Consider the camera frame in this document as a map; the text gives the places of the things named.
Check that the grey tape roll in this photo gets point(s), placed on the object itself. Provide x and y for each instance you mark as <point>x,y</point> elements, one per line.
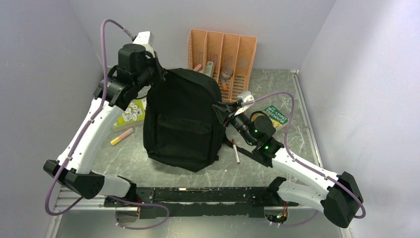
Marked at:
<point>226,72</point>

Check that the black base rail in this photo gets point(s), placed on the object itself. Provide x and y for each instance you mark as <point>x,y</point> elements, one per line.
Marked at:
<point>208,201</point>

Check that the red white pen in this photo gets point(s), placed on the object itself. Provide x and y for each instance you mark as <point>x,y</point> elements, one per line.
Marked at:
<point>235,151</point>

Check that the pink yellow highlighter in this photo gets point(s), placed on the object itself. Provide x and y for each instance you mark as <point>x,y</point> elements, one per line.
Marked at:
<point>122,136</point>

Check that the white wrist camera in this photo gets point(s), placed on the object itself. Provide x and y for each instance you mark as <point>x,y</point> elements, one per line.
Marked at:
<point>245,97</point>
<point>145,38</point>

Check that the orange plastic desk organizer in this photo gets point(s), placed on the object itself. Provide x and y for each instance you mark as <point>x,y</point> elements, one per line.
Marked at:
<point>234,51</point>

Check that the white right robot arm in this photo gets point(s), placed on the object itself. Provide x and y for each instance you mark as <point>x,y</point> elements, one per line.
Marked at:
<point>336,196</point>

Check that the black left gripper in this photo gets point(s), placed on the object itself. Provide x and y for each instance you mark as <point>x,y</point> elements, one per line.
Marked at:
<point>153,58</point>

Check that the black student backpack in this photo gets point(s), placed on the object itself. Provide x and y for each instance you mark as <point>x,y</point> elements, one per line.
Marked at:
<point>180,127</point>

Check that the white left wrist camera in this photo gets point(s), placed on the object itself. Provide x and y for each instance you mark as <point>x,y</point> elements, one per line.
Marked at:
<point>145,38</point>

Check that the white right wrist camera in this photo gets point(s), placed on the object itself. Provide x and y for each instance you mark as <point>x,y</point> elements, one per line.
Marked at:
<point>245,97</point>

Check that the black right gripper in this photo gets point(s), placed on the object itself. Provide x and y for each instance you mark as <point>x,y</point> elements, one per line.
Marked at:
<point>226,112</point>

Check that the green treehouse paperback book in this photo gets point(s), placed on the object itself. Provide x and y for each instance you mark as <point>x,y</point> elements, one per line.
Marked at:
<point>279,120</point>

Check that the tall white green box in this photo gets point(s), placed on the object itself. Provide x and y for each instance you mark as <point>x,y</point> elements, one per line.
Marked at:
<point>209,70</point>

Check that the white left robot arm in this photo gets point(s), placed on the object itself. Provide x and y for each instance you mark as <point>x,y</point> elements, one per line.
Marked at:
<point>74,166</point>

